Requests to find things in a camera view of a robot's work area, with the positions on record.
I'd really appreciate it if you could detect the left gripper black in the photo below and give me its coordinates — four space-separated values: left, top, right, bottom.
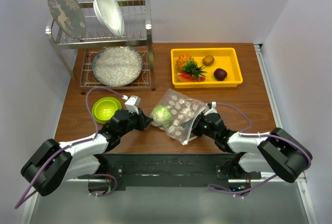
118 107 153 137

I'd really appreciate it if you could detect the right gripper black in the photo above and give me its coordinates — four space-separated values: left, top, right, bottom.
181 112 217 141

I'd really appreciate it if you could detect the clear zip top bag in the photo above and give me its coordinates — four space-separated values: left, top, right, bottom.
151 89 208 145

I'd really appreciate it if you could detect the fake purple plum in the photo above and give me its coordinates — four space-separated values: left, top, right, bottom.
213 68 228 81

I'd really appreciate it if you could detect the fake watermelon slice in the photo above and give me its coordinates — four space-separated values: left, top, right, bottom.
177 73 206 82

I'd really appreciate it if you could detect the fake brown kiwi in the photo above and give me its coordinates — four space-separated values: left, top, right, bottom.
202 55 215 66

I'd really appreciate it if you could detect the fake orange pineapple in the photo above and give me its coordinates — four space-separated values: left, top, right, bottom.
176 54 206 77

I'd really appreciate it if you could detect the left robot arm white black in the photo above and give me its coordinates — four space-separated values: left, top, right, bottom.
21 109 153 196

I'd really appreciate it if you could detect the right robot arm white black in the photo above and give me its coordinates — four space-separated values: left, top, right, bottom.
191 112 312 183

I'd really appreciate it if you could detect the green plastic bowl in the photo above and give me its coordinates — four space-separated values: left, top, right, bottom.
92 97 122 124

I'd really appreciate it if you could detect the speckled glass plate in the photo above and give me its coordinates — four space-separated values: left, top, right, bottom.
92 47 143 87

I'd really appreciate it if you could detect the yellow plastic tray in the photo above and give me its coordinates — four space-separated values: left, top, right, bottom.
171 48 243 88

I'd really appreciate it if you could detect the metal dish rack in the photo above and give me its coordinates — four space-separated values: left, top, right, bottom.
45 0 156 94

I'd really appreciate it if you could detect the white deep plate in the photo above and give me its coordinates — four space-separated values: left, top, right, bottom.
93 0 125 37

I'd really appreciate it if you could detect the grey deer pattern plate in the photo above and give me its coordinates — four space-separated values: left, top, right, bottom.
47 0 86 39

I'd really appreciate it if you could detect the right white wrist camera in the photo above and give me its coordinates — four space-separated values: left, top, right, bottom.
204 102 217 116

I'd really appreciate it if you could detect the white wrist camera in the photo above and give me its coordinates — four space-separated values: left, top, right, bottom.
124 95 141 114
204 102 217 116

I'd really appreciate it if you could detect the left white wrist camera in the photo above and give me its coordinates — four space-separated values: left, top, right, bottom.
124 95 141 114

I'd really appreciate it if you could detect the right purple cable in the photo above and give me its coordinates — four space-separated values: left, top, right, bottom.
207 102 313 196

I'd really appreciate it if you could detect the purple cable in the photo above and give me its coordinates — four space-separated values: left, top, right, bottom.
15 87 129 209
207 102 313 196

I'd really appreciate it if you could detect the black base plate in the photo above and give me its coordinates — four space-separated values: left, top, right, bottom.
77 152 261 191

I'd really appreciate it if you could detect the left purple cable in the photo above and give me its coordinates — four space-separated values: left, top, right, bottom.
15 87 129 209

